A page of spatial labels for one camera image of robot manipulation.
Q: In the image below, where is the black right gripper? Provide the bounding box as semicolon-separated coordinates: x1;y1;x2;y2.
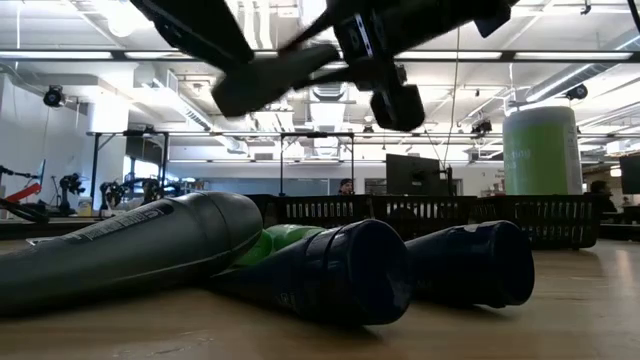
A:
211;0;451;133

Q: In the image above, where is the green travel tube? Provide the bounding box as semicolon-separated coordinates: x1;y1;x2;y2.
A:
233;223;327;267

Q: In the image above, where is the grey deodorant stick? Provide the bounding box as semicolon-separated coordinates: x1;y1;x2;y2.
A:
0;191;265;317

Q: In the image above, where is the dark blue travel tube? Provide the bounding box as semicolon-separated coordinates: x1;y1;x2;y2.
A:
212;218;415;327
404;219;536;309

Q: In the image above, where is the black slotted plastic basket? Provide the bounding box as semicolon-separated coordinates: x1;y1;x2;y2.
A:
472;194;604;251
277;194;374;236
244;193;282;229
369;195;479;242

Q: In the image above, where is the black computer monitor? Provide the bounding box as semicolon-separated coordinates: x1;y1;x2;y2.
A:
619;155;640;196
385;153;454;197

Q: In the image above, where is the green wipes canister white lid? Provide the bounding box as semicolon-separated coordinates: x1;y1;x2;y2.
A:
502;105;585;197

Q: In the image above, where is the thin hanging cable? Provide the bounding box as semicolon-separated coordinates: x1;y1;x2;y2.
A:
441;27;462;169

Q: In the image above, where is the black horizontal frame beam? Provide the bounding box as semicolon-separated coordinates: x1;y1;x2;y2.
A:
0;48;640;65

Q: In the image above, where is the black background table frame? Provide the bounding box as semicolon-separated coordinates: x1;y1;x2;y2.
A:
85;129;172;217

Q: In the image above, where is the black ceiling camera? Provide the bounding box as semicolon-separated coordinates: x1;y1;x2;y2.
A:
566;82;591;102
42;84;67;109

